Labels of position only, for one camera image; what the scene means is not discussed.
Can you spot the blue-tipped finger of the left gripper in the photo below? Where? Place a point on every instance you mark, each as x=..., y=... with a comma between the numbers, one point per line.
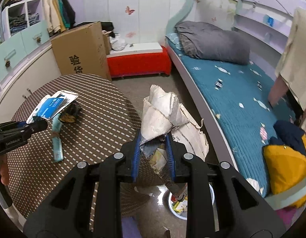
x=35, y=127

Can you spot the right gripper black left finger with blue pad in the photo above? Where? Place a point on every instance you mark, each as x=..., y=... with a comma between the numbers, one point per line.
x=86, y=203

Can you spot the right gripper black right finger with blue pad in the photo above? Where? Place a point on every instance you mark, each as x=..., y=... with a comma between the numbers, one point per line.
x=221, y=203

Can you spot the blue white plastic package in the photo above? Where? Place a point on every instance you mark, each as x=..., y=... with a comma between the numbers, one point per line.
x=50, y=106

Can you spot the white paper bag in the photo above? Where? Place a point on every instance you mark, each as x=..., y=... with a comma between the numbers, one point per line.
x=163, y=114

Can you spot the white round trash bin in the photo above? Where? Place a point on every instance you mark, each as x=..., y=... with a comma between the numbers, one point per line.
x=177, y=208

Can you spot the teal tube wrapper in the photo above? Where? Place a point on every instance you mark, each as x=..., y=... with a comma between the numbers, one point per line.
x=56, y=140

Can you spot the dark colourful snack wrapper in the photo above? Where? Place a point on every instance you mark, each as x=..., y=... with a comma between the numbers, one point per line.
x=71, y=113

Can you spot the magenta cloth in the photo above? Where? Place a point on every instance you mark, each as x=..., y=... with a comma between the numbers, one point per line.
x=288, y=215

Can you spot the purple trouser leg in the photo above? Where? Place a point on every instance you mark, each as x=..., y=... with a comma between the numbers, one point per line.
x=130, y=228

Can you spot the yellow navy jacket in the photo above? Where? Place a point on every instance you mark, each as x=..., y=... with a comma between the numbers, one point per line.
x=285, y=157

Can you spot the mint green drawer cabinet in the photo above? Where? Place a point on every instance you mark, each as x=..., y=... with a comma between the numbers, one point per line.
x=20, y=45

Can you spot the brown polka dot table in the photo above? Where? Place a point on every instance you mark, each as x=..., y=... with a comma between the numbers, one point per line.
x=107, y=120

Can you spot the brown cardboard box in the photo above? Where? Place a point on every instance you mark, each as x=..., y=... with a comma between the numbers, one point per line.
x=82, y=51

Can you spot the hanging clothes on rack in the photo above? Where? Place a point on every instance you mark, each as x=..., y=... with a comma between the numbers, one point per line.
x=59, y=16

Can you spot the white plastic bag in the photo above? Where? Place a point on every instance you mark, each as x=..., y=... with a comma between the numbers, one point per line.
x=117, y=43

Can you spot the teal quilted bed mattress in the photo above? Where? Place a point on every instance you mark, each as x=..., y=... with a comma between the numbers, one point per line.
x=236, y=96

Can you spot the red fabric bench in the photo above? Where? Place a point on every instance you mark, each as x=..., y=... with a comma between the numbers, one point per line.
x=140, y=64

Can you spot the hanging beige garment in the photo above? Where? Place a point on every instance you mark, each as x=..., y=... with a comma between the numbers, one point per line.
x=291, y=67

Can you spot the grey folded blanket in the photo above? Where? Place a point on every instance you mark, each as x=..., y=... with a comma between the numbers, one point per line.
x=205, y=41

